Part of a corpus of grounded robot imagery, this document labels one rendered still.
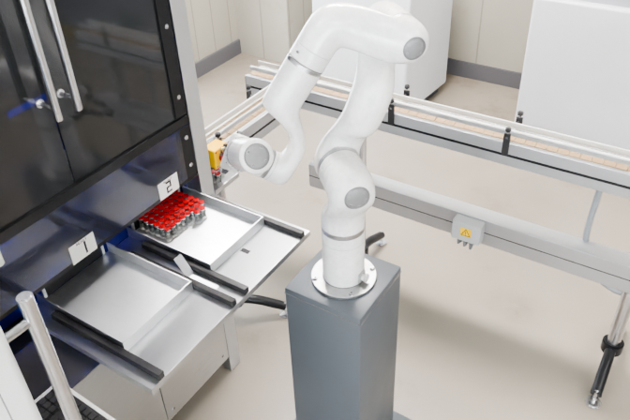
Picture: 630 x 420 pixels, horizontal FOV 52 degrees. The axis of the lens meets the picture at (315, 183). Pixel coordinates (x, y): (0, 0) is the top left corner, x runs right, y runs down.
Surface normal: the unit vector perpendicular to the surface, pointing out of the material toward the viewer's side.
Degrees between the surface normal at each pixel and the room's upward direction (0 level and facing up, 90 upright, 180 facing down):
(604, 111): 90
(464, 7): 90
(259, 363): 0
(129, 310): 0
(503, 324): 0
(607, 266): 90
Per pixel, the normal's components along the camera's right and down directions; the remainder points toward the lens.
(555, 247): -0.54, 0.50
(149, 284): -0.04, -0.82
